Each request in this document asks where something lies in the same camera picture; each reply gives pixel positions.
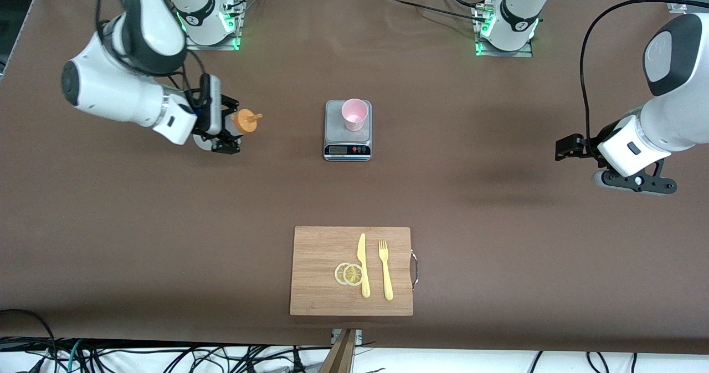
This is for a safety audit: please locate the squeeze bottle with orange cap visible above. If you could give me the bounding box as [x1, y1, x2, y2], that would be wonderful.
[194, 109, 263, 152]

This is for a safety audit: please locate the pink plastic cup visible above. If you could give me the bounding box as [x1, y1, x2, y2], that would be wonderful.
[341, 99, 369, 132]

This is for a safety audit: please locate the silver digital kitchen scale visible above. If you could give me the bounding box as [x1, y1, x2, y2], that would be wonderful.
[323, 100, 372, 162]

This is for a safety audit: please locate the brown table cover sheet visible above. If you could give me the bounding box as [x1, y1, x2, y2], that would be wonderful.
[0, 0, 709, 355]

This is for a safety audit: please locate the wooden cutting board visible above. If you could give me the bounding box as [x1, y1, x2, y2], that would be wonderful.
[290, 226, 419, 316]

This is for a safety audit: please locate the yellow plastic knife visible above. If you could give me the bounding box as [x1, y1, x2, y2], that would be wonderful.
[357, 233, 371, 299]

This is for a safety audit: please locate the yellow plastic fork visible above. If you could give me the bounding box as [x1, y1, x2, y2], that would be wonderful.
[378, 240, 394, 301]

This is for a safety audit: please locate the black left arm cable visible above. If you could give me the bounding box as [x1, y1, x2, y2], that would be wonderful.
[579, 0, 709, 161]

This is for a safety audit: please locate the wooden post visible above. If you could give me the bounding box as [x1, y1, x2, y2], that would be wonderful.
[318, 329, 358, 373]

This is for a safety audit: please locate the teal cable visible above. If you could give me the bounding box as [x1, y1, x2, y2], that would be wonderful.
[65, 339, 85, 373]

